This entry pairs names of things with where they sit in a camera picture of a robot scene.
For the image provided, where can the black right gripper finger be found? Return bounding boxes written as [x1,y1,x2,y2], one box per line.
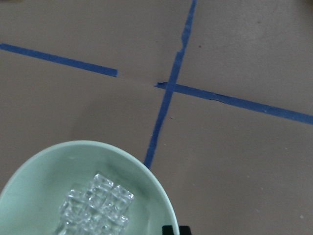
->
[161,225,192,235]

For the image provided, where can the green bowl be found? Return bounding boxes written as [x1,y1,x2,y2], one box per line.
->
[0,141,179,235]

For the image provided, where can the ice cubes in green bowl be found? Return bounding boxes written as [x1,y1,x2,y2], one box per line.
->
[54,173,134,235]

